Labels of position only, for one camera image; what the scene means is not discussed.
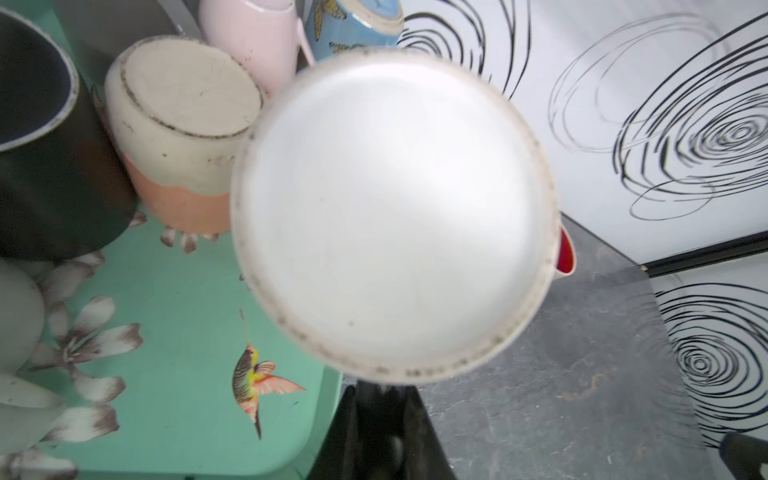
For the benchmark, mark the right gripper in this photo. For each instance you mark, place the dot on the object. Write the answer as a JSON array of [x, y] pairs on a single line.
[[745, 456]]

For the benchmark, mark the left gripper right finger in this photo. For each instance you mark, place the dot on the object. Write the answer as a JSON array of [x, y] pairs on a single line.
[[416, 451]]

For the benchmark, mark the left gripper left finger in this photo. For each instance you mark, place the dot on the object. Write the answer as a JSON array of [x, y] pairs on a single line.
[[341, 455]]

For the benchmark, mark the white mug red inside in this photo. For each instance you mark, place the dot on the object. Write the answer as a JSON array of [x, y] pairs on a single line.
[[395, 216]]

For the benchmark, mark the beige mug white handle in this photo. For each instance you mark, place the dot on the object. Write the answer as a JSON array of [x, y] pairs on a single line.
[[27, 410]]

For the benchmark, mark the beige and salmon mug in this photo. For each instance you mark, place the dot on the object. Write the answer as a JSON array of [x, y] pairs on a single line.
[[178, 111]]

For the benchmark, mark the black speckled mug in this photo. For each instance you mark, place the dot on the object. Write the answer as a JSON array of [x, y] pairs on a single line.
[[64, 190]]

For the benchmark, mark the pink mug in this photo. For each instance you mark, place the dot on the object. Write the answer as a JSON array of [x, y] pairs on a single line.
[[266, 37]]

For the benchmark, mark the blue butterfly mug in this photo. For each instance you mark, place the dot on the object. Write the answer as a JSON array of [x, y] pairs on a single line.
[[337, 26]]

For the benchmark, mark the tall grey mug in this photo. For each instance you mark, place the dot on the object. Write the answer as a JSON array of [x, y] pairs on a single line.
[[98, 31]]

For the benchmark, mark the green floral tray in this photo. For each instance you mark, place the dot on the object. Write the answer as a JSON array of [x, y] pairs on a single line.
[[167, 366]]

